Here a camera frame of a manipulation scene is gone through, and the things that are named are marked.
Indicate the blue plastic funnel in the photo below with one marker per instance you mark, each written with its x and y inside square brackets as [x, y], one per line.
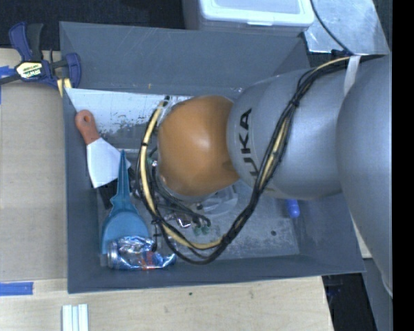
[124, 219]

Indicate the crushed blue drink can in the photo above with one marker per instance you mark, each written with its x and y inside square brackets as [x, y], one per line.
[134, 255]

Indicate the small blue cylinder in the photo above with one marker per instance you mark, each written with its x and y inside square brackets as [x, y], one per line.
[292, 209]

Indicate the pale wood board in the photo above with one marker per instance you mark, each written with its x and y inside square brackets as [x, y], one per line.
[31, 185]

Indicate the grey metal bin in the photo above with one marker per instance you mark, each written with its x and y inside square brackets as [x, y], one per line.
[179, 57]

